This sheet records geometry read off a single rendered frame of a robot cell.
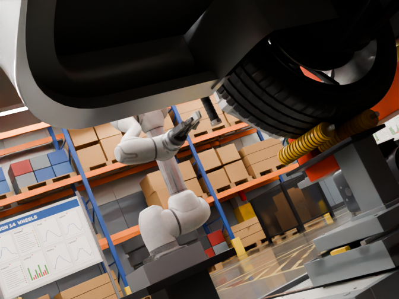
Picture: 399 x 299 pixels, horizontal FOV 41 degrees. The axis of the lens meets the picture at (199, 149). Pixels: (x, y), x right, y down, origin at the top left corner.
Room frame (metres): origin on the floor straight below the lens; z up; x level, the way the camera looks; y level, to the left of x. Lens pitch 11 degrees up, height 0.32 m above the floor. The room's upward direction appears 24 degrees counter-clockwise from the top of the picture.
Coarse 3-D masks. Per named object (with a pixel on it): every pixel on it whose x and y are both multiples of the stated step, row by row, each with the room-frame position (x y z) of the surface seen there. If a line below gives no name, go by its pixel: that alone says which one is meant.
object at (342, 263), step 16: (368, 240) 1.51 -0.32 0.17; (384, 240) 1.44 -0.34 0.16; (320, 256) 1.68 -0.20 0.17; (336, 256) 1.61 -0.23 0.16; (352, 256) 1.55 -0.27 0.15; (368, 256) 1.50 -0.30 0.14; (384, 256) 1.46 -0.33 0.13; (320, 272) 1.69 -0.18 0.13; (336, 272) 1.63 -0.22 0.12; (352, 272) 1.58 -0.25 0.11; (368, 272) 1.53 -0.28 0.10
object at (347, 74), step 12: (276, 48) 1.73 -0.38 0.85; (372, 48) 1.74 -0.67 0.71; (288, 60) 1.74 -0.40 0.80; (360, 60) 1.79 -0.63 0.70; (372, 60) 1.72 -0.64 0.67; (300, 72) 1.80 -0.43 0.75; (312, 72) 1.84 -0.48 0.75; (336, 72) 1.92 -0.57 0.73; (348, 72) 1.84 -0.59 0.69; (360, 72) 1.75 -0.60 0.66; (372, 72) 1.68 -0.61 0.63; (324, 84) 1.57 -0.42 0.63; (336, 84) 1.86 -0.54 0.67; (348, 84) 1.62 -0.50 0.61; (360, 84) 1.64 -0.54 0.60
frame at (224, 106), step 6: (324, 72) 2.00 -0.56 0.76; (330, 72) 1.96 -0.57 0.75; (216, 96) 1.75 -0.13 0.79; (222, 102) 1.73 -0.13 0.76; (222, 108) 1.75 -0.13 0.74; (228, 108) 1.73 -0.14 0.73; (234, 114) 1.76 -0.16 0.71; (246, 120) 1.77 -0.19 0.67; (252, 126) 1.80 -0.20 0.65; (264, 132) 1.81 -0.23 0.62; (276, 138) 1.83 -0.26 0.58
